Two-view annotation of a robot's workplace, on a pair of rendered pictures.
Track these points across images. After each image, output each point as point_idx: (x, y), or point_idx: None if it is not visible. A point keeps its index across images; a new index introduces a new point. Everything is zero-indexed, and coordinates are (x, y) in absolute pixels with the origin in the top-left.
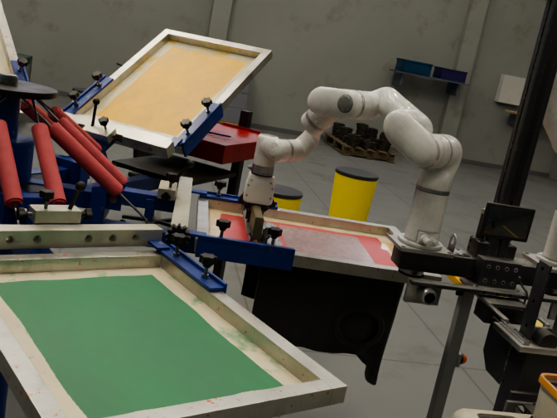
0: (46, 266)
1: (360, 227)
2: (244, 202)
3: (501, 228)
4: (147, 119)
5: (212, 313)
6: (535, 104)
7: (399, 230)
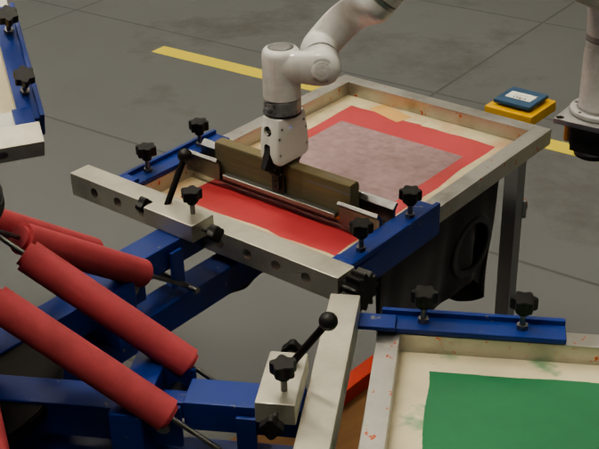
0: None
1: (321, 102)
2: (274, 167)
3: None
4: None
5: (592, 369)
6: None
7: (364, 79)
